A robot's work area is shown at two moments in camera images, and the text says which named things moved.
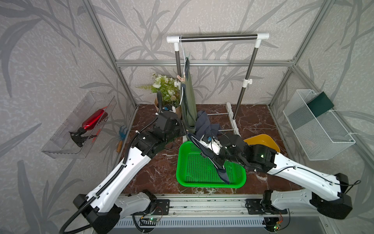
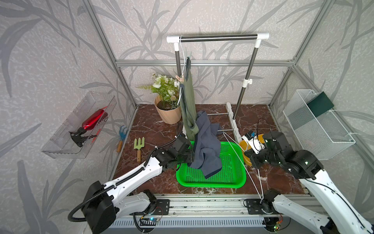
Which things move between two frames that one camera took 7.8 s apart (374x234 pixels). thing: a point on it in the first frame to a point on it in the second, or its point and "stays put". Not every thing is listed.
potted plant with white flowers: [170, 94] stays put
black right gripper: [219, 162] to [254, 161]
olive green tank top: [188, 116] stays put
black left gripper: [182, 130] to [190, 156]
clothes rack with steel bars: [198, 38] stays put
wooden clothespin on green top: [180, 79] stays put
